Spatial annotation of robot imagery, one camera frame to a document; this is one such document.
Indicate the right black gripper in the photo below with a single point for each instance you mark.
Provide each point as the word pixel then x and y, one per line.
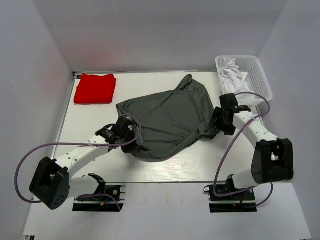
pixel 229 130

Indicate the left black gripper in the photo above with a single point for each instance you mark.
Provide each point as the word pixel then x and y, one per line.
pixel 132 148

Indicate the dark grey t shirt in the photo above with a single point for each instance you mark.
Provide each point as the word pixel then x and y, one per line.
pixel 171 120

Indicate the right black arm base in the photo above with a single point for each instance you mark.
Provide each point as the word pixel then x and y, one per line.
pixel 244 202

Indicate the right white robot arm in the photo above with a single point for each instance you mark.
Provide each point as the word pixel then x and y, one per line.
pixel 273 157

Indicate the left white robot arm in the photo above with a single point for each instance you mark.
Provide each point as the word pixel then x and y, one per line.
pixel 54 180

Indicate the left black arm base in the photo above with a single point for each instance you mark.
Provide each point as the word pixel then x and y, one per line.
pixel 111 200

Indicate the crumpled white t shirt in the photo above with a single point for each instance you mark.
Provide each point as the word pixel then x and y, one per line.
pixel 233 80

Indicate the white plastic basket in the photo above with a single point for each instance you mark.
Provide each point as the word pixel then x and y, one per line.
pixel 256 80

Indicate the folded red t shirt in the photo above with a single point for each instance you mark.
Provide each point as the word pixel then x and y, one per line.
pixel 95 89

